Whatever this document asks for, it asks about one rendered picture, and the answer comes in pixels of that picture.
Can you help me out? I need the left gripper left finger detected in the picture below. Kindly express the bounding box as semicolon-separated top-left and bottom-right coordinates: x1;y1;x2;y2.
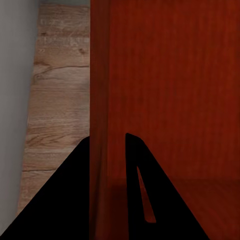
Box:
0;136;90;240

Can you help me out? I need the storage box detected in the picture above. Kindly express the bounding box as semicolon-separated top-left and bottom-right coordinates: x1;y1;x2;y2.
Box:
89;0;240;240

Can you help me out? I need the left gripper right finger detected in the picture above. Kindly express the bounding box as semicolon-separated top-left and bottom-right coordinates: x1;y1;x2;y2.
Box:
125;133;210;240

